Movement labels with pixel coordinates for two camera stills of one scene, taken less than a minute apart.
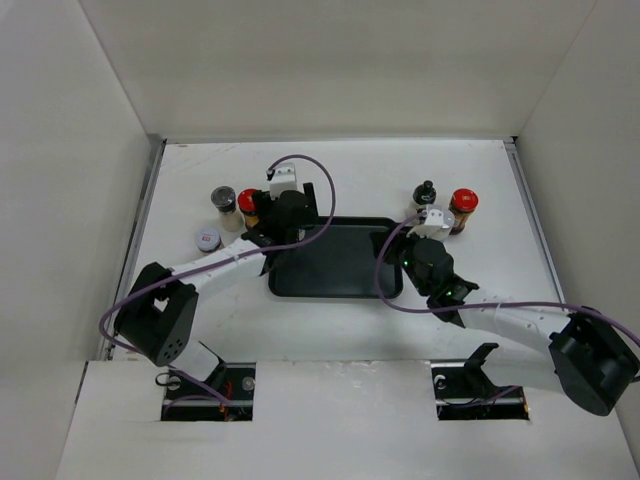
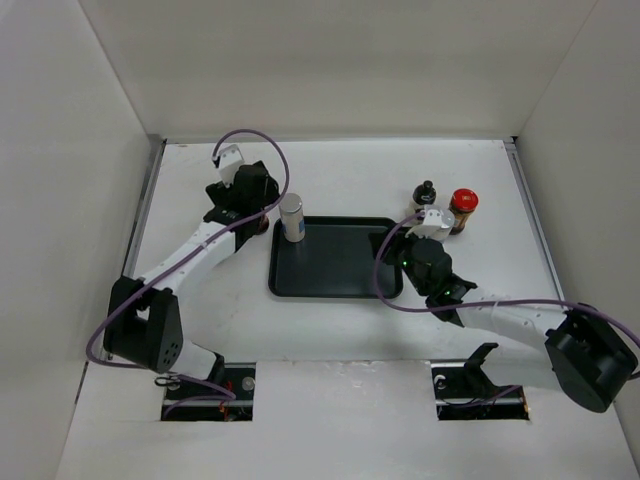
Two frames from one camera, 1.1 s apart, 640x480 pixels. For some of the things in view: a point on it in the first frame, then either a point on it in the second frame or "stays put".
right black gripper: [398, 240] stays put
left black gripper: [264, 205] -> [221, 194]
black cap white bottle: [423, 195] stays put
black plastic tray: [339, 260] stays put
